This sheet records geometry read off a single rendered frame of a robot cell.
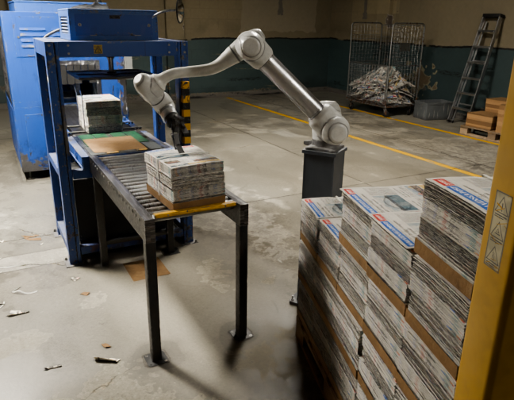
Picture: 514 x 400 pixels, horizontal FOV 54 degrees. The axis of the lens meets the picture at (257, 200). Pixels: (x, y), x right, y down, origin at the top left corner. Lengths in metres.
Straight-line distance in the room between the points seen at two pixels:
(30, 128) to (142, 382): 3.82
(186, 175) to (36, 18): 3.70
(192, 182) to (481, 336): 1.78
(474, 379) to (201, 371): 1.91
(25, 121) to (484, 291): 5.42
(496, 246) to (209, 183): 1.83
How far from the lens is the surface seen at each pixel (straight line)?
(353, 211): 1.97
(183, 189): 2.49
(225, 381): 2.68
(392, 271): 1.69
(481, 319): 0.96
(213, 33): 11.99
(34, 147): 6.02
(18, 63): 5.89
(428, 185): 1.46
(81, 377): 2.82
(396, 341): 1.76
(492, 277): 0.92
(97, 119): 4.42
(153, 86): 2.71
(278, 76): 2.63
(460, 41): 10.52
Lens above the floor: 1.69
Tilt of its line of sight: 19 degrees down
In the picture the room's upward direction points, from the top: 1 degrees clockwise
